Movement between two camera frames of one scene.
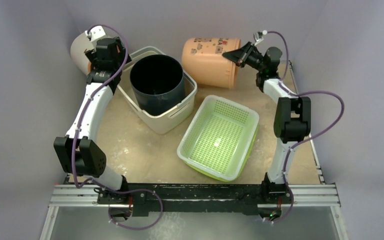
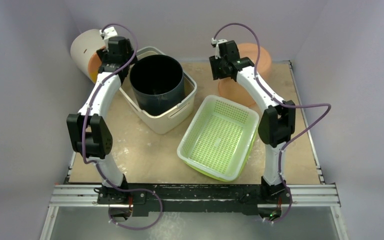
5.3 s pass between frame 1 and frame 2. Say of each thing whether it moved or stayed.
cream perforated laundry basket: stayed
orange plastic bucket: moved
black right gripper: moved
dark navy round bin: stayed
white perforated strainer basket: stayed
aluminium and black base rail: stayed
